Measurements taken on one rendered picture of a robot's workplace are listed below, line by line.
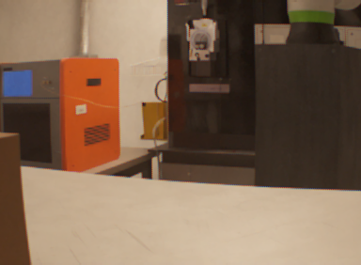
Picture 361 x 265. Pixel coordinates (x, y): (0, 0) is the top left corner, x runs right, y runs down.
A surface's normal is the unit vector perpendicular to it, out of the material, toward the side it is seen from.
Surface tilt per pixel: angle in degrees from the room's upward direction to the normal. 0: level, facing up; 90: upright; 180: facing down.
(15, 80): 90
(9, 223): 90
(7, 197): 90
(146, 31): 90
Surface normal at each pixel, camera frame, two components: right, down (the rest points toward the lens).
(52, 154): -0.36, 0.11
